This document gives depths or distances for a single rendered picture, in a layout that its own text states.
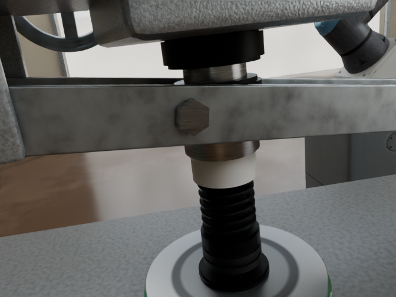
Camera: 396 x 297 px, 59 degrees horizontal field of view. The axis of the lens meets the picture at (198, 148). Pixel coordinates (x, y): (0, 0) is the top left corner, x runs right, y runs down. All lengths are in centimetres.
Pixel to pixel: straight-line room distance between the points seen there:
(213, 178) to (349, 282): 22
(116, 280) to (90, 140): 28
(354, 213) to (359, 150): 87
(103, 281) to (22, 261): 16
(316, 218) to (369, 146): 93
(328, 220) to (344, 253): 9
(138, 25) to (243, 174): 19
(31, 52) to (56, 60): 33
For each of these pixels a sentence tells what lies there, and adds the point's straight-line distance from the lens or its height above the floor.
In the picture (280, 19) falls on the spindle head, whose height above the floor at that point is 113.
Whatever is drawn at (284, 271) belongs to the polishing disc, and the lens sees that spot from 44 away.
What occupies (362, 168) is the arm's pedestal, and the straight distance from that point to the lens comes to 152.
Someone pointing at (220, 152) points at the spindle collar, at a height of 102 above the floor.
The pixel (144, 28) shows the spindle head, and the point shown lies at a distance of 23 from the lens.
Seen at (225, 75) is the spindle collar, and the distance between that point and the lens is 33.
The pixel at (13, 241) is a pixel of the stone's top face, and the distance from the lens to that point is 70.
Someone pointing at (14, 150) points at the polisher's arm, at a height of 107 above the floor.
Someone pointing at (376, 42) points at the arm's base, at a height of 104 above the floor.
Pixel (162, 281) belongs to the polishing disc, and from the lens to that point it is 44.
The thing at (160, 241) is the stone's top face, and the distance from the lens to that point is 57.
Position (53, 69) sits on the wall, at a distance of 533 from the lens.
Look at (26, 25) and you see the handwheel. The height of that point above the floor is 116.
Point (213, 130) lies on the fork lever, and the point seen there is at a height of 105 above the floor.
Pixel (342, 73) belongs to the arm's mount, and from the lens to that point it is 169.
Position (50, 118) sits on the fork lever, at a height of 108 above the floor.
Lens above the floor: 112
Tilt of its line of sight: 17 degrees down
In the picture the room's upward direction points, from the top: 7 degrees counter-clockwise
